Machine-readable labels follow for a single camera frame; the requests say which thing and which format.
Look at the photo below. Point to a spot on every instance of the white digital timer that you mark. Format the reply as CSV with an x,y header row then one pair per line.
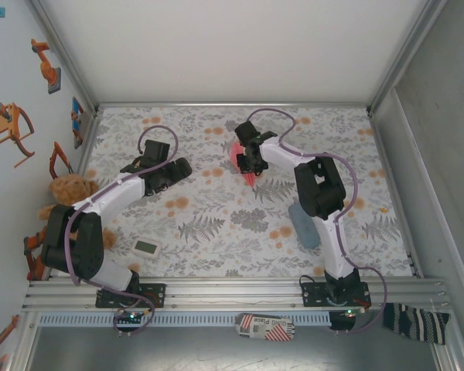
x,y
147,247

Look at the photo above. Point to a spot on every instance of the blue fabric case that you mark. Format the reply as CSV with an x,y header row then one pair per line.
x,y
299,224

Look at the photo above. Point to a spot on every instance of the blue orange machine sticker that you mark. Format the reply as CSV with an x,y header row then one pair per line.
x,y
77,120

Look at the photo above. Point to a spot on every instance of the floral printed tablecloth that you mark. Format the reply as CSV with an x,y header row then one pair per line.
x,y
216,251

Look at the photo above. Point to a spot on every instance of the small green-lit circuit board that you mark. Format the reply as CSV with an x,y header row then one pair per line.
x,y
350,312
131,317

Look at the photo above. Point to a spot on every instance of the black white striped knit cloth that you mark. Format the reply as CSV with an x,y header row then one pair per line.
x,y
413,322

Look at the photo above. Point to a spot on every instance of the orange grey gripper sticker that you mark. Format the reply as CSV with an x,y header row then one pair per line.
x,y
9,127

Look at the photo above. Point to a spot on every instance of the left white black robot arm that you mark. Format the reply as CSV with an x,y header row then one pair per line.
x,y
112,193

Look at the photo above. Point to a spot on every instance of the pink square paper sheet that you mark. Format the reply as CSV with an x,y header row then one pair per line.
x,y
251,178

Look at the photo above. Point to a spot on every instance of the aluminium extrusion frame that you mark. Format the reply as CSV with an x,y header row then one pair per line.
x,y
232,299

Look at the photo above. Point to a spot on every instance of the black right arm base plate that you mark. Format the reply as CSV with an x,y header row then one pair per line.
x,y
313,295

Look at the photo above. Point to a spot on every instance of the red striped printed package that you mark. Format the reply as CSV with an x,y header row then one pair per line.
x,y
265,326

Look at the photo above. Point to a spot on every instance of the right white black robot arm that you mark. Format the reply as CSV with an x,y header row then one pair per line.
x,y
334,247

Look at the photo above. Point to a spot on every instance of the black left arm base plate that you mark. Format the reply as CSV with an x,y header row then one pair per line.
x,y
154,295

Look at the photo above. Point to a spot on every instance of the brown teddy bear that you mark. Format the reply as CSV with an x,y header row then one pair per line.
x,y
67,189

